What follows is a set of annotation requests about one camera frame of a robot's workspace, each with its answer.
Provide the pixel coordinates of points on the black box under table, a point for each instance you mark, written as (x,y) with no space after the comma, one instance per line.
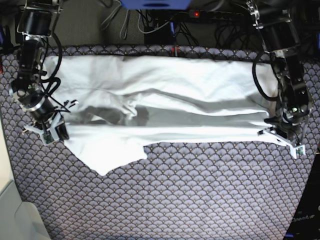
(163,36)

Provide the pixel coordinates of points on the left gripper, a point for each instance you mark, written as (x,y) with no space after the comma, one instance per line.
(287,128)

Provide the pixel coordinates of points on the black power strip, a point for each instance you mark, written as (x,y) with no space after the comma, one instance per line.
(204,16)

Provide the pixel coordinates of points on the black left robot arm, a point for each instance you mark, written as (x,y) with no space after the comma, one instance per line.
(274,24)

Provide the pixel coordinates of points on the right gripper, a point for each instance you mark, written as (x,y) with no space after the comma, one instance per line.
(48,120)

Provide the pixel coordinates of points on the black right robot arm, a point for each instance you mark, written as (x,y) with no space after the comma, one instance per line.
(37,24)

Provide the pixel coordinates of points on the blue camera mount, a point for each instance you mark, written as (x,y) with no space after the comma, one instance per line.
(156,4)

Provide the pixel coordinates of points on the white T-shirt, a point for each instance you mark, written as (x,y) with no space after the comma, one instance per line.
(126,103)

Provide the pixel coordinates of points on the red black table clamp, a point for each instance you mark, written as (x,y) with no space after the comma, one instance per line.
(174,51)

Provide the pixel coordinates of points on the patterned purple tablecloth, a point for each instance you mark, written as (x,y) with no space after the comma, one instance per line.
(181,191)

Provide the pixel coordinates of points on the white plastic bin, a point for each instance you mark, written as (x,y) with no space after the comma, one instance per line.
(19,220)

